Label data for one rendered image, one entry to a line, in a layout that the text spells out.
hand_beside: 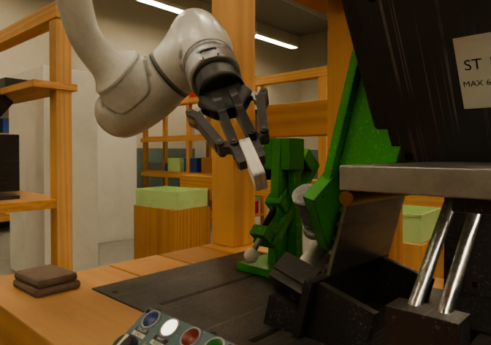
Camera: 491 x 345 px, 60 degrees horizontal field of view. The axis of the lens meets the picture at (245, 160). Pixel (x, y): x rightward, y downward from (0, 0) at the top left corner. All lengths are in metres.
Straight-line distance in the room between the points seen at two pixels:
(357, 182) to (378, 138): 0.21
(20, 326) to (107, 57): 0.44
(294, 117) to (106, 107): 0.53
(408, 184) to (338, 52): 0.71
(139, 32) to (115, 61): 8.29
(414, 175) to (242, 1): 1.02
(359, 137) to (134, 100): 0.41
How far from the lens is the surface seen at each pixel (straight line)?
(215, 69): 0.66
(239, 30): 1.23
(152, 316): 0.52
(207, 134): 0.59
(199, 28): 0.75
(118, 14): 8.89
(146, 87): 0.77
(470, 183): 0.29
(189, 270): 0.91
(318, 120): 1.10
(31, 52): 7.94
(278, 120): 1.18
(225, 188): 1.19
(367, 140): 0.52
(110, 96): 0.79
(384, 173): 0.30
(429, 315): 0.39
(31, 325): 0.70
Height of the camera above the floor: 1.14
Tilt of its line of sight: 1 degrees down
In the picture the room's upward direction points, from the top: straight up
